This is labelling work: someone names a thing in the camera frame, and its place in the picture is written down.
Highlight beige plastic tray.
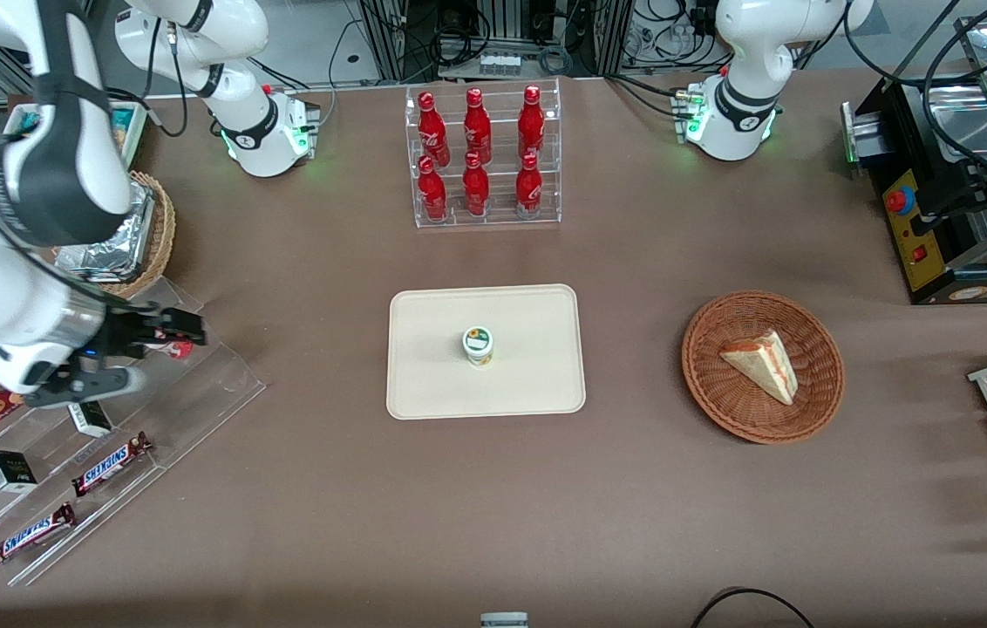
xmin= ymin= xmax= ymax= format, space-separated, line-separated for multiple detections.
xmin=386 ymin=283 xmax=587 ymax=421

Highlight clear acrylic stepped display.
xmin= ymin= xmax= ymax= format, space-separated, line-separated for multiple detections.
xmin=0 ymin=277 xmax=268 ymax=587

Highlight black machine with red button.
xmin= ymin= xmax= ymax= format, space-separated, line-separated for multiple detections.
xmin=841 ymin=74 xmax=987 ymax=306

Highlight small black box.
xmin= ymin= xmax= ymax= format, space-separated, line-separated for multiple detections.
xmin=68 ymin=401 xmax=114 ymax=439
xmin=0 ymin=449 xmax=38 ymax=495

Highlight light tan wicker basket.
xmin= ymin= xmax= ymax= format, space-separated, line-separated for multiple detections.
xmin=53 ymin=171 xmax=177 ymax=302

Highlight aluminium foil containers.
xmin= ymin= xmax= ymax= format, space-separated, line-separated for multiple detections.
xmin=58 ymin=183 xmax=156 ymax=284

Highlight Snickers chocolate bar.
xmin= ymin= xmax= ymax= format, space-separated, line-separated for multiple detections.
xmin=71 ymin=431 xmax=153 ymax=498
xmin=0 ymin=502 xmax=78 ymax=570

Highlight white plastic snack bin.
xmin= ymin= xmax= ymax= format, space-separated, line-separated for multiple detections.
xmin=5 ymin=101 xmax=148 ymax=168

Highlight wrapped triangle sandwich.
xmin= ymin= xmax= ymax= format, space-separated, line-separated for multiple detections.
xmin=718 ymin=329 xmax=800 ymax=406

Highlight red cola bottle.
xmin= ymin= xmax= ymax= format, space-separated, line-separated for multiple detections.
xmin=418 ymin=155 xmax=449 ymax=222
xmin=517 ymin=85 xmax=546 ymax=158
xmin=418 ymin=91 xmax=450 ymax=167
xmin=514 ymin=152 xmax=543 ymax=219
xmin=462 ymin=152 xmax=491 ymax=217
xmin=463 ymin=87 xmax=493 ymax=165

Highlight brown round wicker basket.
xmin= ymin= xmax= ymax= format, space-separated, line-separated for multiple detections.
xmin=681 ymin=290 xmax=846 ymax=445

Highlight clear acrylic bottle rack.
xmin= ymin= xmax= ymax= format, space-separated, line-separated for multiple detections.
xmin=405 ymin=77 xmax=562 ymax=229

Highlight black cable loop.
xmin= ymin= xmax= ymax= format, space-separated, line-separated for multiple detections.
xmin=690 ymin=587 xmax=817 ymax=628

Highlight aluminium frame rack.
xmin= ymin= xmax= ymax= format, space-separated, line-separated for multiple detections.
xmin=354 ymin=0 xmax=634 ymax=81

